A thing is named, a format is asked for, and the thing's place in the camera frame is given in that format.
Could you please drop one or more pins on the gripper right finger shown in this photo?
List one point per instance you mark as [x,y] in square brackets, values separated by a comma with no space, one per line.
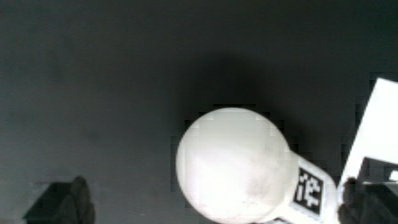
[371,194]

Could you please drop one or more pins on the white lamp bulb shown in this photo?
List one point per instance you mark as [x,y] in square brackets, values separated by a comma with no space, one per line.
[252,184]

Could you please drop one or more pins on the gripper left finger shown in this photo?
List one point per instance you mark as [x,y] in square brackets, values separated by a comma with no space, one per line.
[65,206]

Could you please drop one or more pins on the white tag sheet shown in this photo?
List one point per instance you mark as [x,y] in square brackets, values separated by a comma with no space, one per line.
[376,142]

